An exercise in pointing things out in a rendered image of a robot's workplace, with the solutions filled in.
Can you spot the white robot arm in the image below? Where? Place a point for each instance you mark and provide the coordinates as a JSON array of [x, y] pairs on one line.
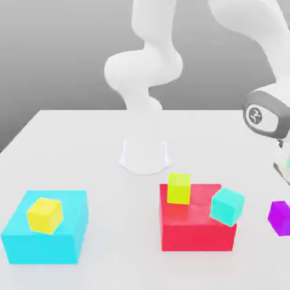
[[145, 72]]

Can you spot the small lime cube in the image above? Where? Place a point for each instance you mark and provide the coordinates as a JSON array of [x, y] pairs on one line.
[[178, 189]]

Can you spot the large cyan box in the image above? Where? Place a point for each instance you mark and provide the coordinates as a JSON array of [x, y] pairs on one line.
[[40, 248]]

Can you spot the small turquoise cube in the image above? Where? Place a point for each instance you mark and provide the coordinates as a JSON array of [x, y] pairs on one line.
[[226, 207]]

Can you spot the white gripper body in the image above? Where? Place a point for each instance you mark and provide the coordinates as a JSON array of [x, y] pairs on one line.
[[286, 168]]

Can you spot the large red box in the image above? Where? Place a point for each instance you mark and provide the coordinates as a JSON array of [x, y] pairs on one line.
[[194, 236]]

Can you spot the small yellow cube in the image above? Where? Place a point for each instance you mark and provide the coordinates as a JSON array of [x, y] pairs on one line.
[[44, 216]]

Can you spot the small purple cube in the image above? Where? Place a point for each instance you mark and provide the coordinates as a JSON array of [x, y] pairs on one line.
[[279, 217]]

